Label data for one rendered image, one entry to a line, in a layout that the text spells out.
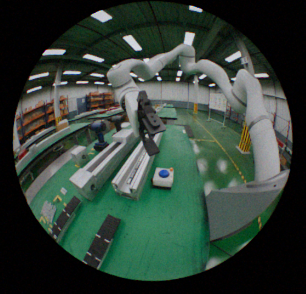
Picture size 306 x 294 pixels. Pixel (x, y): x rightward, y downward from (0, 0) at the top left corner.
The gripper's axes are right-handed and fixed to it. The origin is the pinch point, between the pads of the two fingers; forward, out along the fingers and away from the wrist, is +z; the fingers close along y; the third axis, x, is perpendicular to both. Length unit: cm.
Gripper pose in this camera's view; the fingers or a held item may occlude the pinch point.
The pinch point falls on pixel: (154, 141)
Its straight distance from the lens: 20.8
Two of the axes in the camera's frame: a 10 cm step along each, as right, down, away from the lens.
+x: 9.0, -3.3, 2.7
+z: 4.2, 7.9, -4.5
